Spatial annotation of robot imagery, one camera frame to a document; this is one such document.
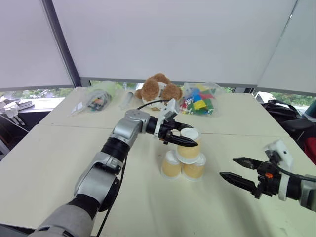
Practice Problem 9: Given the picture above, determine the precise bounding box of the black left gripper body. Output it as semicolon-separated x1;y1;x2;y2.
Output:
160;120;183;145

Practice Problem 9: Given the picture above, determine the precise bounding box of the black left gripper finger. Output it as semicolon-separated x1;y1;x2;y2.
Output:
173;121;194;131
169;134;199;148

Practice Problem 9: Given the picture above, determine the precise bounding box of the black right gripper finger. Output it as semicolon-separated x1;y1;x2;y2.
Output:
219;172;259;193
233;157;263;170

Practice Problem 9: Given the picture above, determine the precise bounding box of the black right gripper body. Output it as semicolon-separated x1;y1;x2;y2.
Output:
249;159;282;199

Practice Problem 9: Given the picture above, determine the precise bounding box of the tan paper cup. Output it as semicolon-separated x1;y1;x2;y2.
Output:
176;127;202;164
181;153;207;182
160;150;185;180

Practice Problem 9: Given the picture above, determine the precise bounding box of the bag of coloured building blocks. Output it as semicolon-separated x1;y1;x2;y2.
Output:
178;81;223;117

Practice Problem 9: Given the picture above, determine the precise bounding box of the brown and white plush toy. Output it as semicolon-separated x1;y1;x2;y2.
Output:
135;73;184;111

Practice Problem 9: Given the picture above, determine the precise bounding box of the clear plastic syringe bag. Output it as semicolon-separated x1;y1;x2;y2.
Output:
118;83;139;111

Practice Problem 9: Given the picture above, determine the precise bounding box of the red bag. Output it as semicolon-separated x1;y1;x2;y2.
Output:
304;137;316;165

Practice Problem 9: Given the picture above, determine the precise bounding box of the black backpack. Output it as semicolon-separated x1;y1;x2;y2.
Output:
261;99;316;149

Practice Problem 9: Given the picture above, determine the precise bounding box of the clear bag of small parts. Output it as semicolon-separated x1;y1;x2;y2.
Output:
68;82;116;117

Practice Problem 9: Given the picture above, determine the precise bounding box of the teal container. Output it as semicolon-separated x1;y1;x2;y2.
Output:
304;96;316;117

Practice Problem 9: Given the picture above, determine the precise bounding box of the white slippers pile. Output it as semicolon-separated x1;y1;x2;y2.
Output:
0;95;36;125

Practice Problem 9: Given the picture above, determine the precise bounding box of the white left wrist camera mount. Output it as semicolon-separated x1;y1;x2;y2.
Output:
153;98;180;139

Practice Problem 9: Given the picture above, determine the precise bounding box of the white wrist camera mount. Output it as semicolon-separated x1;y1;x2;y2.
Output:
153;98;180;139
263;139;295;201

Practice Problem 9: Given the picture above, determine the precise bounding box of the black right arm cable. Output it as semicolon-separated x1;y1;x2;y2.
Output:
271;153;308;178

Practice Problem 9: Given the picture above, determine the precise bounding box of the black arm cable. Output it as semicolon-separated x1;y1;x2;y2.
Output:
95;98;172;237
271;153;308;178

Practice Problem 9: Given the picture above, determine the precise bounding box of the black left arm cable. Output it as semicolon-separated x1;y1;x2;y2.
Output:
95;98;172;237

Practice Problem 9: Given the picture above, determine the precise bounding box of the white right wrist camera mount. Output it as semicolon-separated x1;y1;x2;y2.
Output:
263;139;295;201

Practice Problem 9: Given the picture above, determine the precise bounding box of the dark grey window post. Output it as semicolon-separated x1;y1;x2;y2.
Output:
40;0;82;87

